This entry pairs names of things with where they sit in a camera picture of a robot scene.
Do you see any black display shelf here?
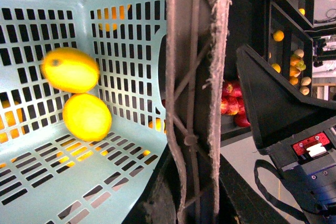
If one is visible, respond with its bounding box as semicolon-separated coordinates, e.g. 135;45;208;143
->
220;0;336;141

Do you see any light blue plastic basket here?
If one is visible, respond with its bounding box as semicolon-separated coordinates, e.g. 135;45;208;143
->
1;0;175;223

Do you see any brown basket handle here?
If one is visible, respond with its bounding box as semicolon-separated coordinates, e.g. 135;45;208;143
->
165;0;231;223

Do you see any yellow mango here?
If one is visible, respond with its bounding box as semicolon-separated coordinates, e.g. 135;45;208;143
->
40;47;100;93

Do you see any orange pear fruit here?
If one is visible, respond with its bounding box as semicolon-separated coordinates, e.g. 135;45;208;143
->
290;54;301;67

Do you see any red apple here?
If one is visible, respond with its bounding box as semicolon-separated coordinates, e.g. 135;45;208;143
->
220;80;250;127

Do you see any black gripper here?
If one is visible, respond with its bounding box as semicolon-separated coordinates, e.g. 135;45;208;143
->
236;45;335;214

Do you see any yellow lemon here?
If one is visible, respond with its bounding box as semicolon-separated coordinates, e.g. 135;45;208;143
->
62;93;112;142

